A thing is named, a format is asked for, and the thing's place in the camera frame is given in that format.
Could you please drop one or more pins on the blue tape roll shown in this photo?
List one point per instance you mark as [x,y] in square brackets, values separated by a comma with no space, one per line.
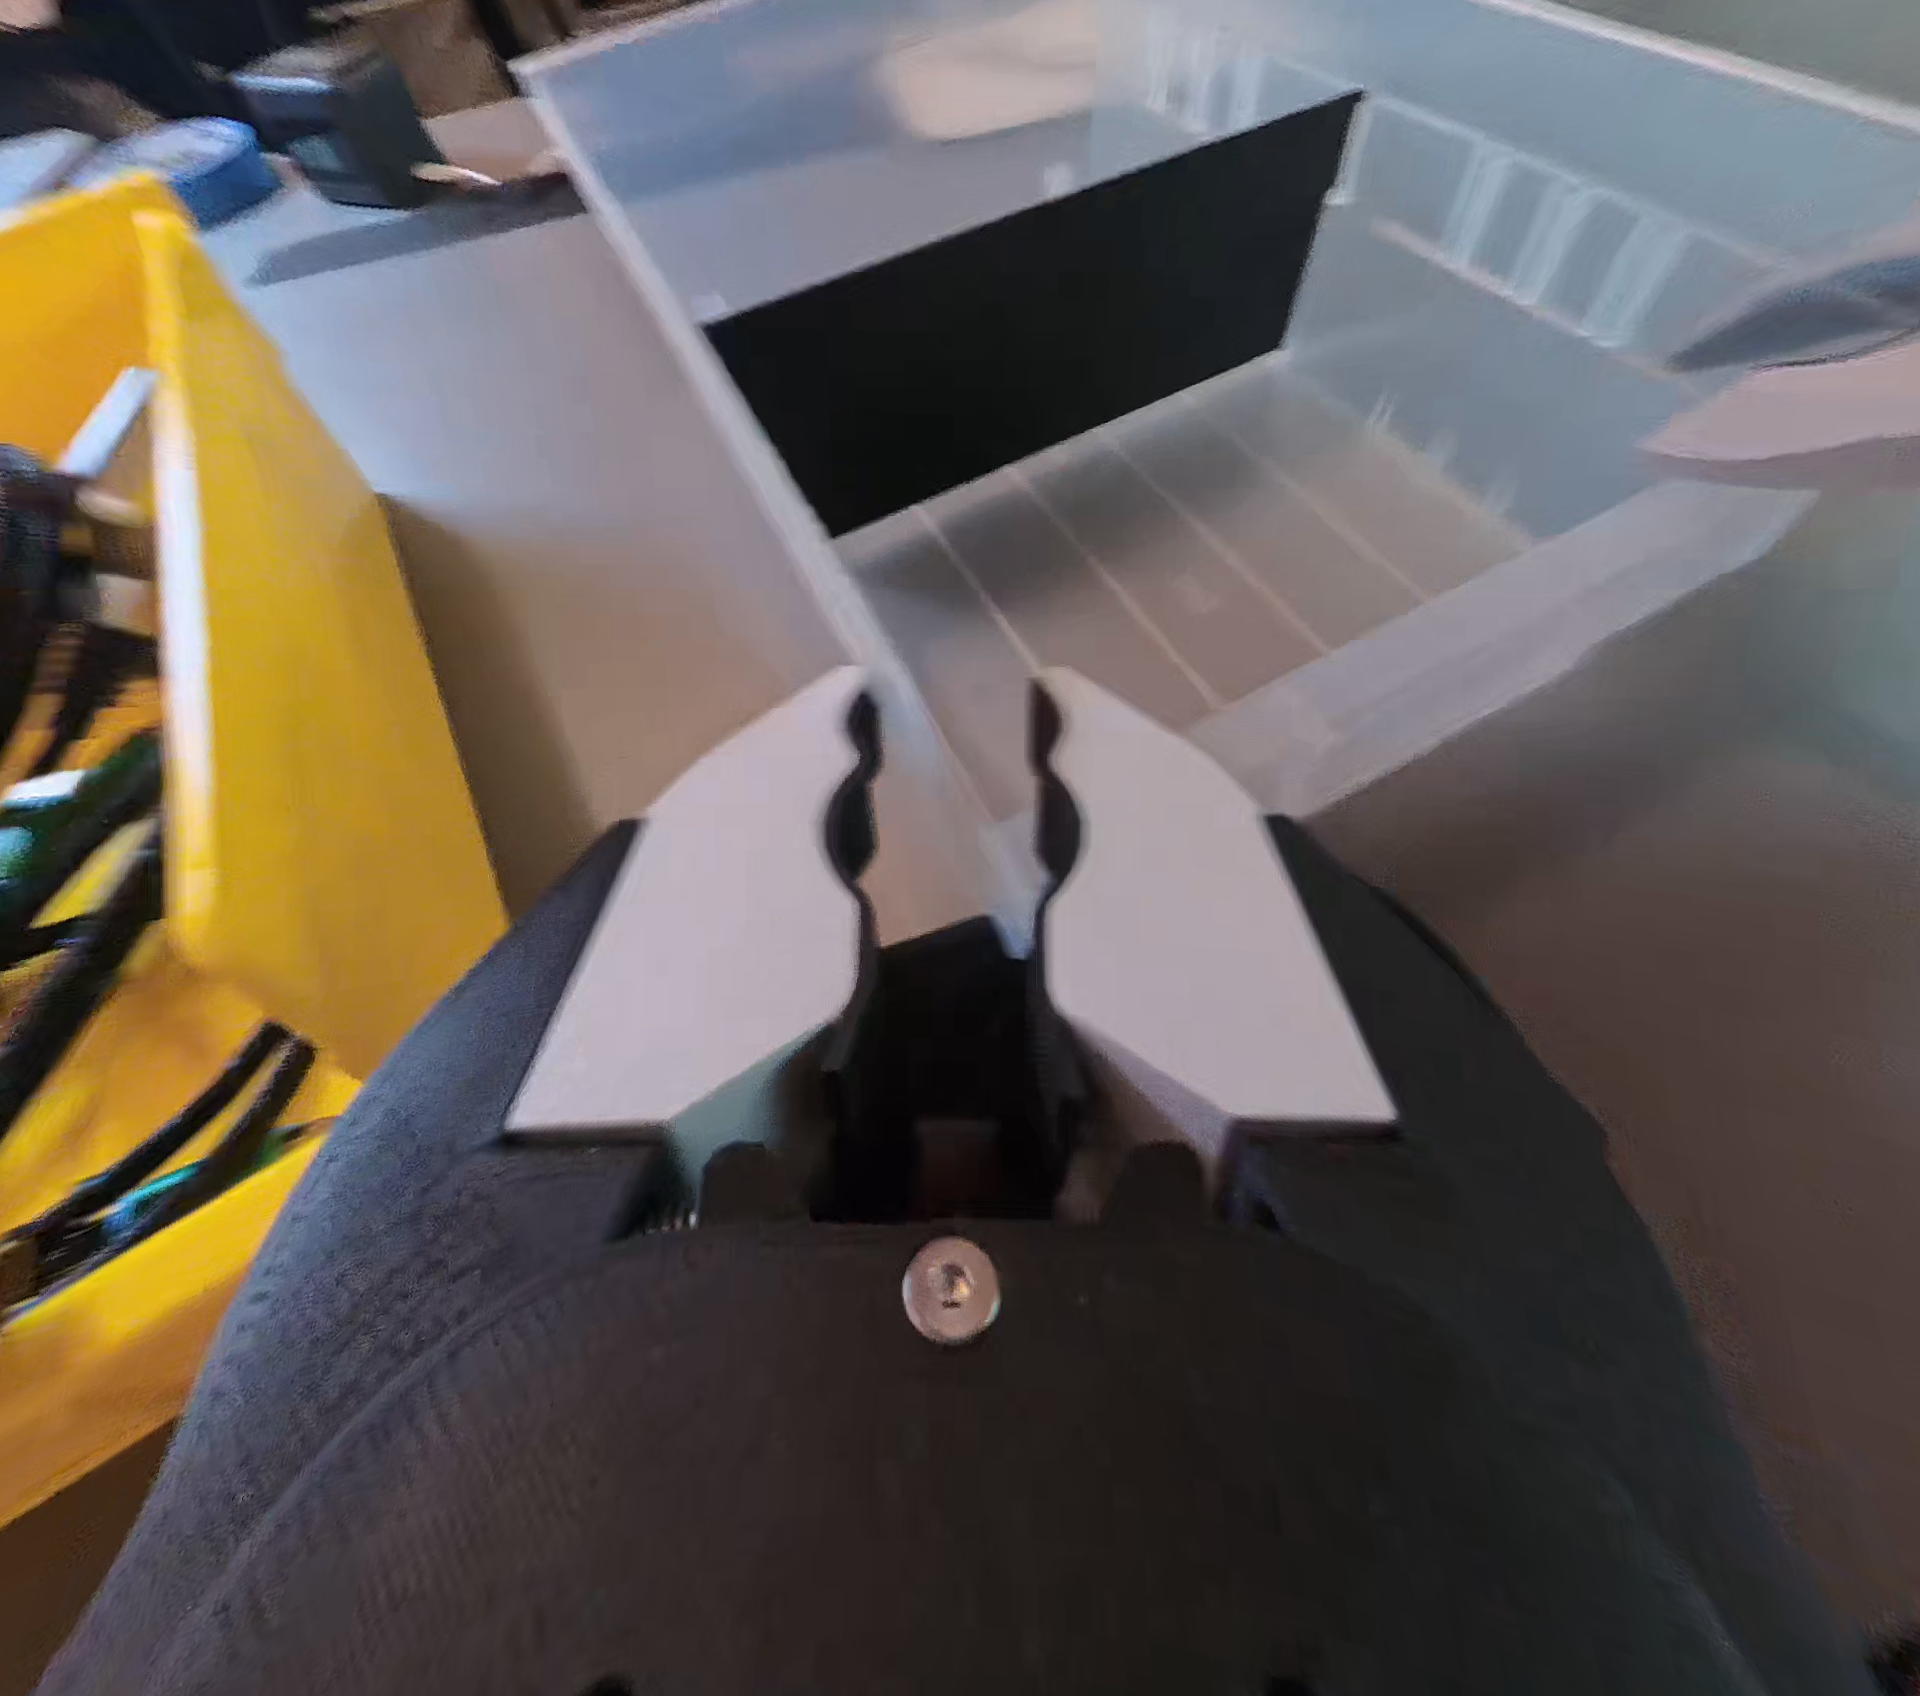
[195,169]

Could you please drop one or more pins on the clear plastic bin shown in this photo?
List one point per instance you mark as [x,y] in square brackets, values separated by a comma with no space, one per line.
[1349,451]

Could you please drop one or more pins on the black bin divider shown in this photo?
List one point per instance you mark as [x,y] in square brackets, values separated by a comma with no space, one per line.
[1020,332]

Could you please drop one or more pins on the grey desk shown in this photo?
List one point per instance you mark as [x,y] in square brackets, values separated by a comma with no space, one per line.
[527,420]

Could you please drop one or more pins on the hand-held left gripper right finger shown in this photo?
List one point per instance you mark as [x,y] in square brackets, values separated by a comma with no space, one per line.
[1200,961]

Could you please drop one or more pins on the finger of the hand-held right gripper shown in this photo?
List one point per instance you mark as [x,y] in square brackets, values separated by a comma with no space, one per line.
[1802,420]

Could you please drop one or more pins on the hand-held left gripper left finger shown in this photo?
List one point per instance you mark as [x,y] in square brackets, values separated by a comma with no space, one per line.
[707,961]

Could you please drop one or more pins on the yellow plastic bin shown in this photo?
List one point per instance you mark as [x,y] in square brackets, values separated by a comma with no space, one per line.
[300,678]

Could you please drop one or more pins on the black cube device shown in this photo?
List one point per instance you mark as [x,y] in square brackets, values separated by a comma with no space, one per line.
[338,127]

